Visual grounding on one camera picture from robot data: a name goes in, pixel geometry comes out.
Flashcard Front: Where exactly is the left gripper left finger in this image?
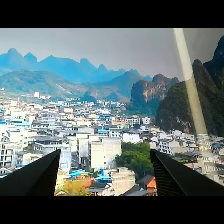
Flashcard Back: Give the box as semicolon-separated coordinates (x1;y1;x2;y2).
0;148;62;197

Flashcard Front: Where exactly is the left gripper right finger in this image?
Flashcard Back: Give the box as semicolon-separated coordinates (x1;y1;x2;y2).
149;148;224;197

